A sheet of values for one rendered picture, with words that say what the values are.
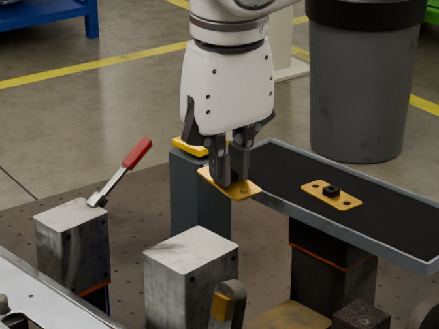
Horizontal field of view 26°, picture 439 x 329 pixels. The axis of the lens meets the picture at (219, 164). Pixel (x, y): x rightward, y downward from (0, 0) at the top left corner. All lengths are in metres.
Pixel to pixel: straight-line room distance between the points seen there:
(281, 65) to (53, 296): 3.80
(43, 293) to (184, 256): 0.24
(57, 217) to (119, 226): 0.71
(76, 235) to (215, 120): 0.44
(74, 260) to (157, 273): 0.24
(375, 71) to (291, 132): 0.64
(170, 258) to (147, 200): 1.03
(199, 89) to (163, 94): 3.76
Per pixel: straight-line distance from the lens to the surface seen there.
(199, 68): 1.00
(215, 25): 0.97
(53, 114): 4.58
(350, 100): 3.92
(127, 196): 2.24
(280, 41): 4.99
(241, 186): 1.08
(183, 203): 1.42
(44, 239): 1.42
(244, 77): 1.02
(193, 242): 1.23
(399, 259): 1.13
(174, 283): 1.19
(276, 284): 1.91
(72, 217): 1.41
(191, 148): 1.38
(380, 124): 3.98
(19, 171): 4.04
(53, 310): 1.32
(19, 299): 1.35
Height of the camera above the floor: 1.73
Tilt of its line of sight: 26 degrees down
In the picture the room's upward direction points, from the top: straight up
